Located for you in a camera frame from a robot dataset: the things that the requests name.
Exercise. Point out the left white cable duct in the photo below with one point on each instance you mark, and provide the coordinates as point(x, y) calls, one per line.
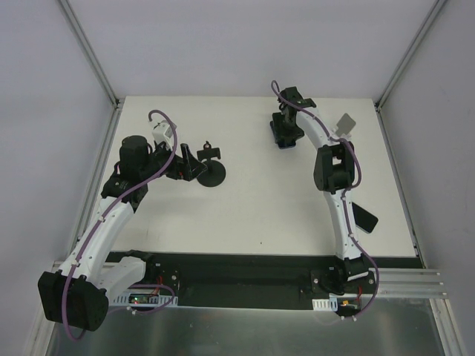
point(143, 300)

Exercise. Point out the white folding phone stand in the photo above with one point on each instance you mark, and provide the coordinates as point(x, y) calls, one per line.
point(344, 127)

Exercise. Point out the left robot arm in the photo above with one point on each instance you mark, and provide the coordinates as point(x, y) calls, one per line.
point(79, 293)

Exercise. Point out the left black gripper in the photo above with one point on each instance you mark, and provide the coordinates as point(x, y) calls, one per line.
point(182, 167)

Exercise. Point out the right aluminium frame post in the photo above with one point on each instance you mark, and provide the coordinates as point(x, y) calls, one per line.
point(425, 27)

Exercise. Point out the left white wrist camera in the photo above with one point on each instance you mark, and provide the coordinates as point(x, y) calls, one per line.
point(163, 132)

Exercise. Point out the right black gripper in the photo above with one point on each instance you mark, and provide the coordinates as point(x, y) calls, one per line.
point(283, 130)

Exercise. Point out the left aluminium frame post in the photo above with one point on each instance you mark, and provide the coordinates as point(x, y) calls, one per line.
point(85, 46)

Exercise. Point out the white cable duct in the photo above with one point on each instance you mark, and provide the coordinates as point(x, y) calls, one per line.
point(335, 303)
point(143, 300)

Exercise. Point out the aluminium frame post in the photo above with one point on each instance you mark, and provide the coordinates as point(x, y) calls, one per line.
point(85, 46)
point(425, 27)

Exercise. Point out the right white cable duct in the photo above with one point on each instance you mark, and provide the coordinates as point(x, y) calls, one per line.
point(335, 303)

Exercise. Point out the aluminium extrusion rail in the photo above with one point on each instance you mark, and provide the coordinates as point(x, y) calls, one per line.
point(411, 283)

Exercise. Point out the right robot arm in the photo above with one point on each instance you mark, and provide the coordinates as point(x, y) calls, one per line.
point(336, 173)

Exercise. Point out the blue-edged black smartphone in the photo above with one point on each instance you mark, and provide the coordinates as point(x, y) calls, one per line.
point(284, 136)

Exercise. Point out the black round-base phone stand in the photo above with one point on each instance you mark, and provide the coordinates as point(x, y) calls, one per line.
point(215, 173)

